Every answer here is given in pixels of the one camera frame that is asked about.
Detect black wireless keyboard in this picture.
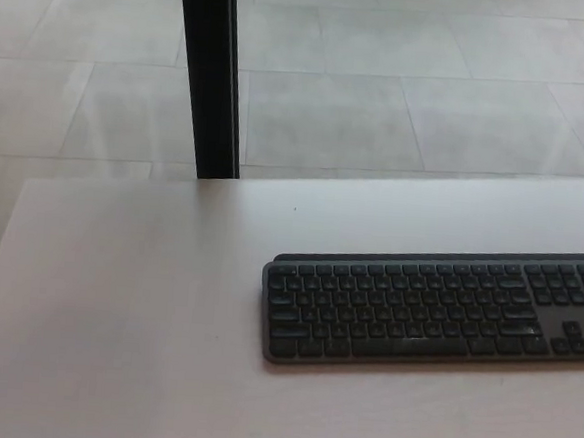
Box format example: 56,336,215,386
255,229,584,386

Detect black metal window post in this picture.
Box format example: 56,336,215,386
165,0,253,182

